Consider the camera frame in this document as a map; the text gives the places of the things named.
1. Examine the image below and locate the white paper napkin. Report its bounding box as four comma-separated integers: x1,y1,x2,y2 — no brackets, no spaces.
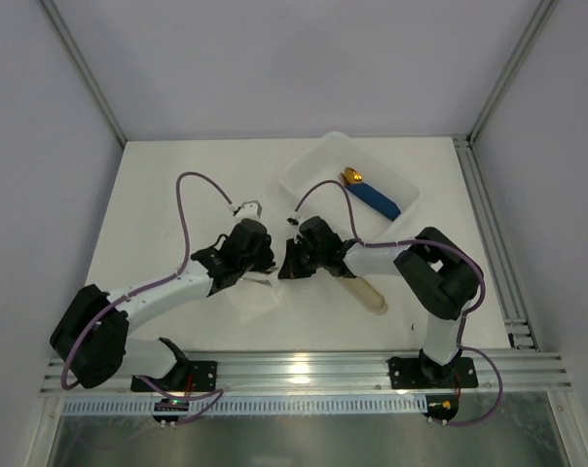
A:
227,277,280,321

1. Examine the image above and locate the oval wooden cutlery tray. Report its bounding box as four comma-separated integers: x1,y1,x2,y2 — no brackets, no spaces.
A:
338,277,388,315

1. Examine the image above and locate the silver knife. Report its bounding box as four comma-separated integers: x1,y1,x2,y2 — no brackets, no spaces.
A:
243,268,278,281

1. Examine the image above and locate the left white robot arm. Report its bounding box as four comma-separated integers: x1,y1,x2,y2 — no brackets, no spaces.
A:
50,219,275,392

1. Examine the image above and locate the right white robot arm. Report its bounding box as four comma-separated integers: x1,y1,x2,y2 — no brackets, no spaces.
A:
278,216,484,390

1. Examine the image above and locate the gold cutlery in roll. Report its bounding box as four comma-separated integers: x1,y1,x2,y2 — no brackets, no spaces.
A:
339,166,363,186

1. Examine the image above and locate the white plastic basket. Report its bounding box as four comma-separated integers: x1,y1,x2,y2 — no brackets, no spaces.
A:
277,131,422,242

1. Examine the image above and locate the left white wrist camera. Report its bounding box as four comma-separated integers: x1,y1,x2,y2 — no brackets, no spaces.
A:
230,200,262,221

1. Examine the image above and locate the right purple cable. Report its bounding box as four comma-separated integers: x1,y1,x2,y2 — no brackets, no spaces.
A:
293,180,504,429

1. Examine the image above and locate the purple cable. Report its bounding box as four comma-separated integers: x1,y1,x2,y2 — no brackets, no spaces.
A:
59,172,237,429
293,180,504,429

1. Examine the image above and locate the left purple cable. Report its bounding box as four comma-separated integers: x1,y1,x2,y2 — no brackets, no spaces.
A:
59,172,237,429

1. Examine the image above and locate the white slotted cable duct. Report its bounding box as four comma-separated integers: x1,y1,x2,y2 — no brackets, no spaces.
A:
61,393,428,417

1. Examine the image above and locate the right aluminium side rail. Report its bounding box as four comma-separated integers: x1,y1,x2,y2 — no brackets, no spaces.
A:
453,135,540,352

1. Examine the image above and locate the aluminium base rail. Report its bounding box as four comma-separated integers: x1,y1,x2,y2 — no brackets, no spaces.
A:
39,350,573,398

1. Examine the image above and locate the left aluminium frame post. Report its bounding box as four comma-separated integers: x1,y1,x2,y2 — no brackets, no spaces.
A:
37,0,128,148

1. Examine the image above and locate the aluminium frame post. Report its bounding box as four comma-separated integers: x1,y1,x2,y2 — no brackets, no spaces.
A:
466,0,559,145
37,0,128,148

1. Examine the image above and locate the right aluminium frame post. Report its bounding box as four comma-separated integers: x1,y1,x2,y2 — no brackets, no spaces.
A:
466,0,559,145

